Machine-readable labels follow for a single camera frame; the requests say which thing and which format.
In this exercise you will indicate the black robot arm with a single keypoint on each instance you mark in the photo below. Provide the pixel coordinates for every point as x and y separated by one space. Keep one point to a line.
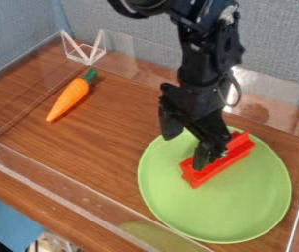
208 35

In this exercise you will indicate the green round plate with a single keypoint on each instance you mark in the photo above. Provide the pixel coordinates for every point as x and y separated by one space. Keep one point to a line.
232 208

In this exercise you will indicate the red rectangular block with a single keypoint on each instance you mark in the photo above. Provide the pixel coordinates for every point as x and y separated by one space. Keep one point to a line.
239 148

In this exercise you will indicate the orange toy carrot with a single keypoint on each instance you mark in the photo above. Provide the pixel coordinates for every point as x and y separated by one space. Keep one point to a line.
72 94

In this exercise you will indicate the clear acrylic enclosure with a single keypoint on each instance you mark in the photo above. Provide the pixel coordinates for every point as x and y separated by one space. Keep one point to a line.
68 171

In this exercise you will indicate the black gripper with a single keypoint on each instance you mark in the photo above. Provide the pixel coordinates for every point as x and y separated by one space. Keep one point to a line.
192 107

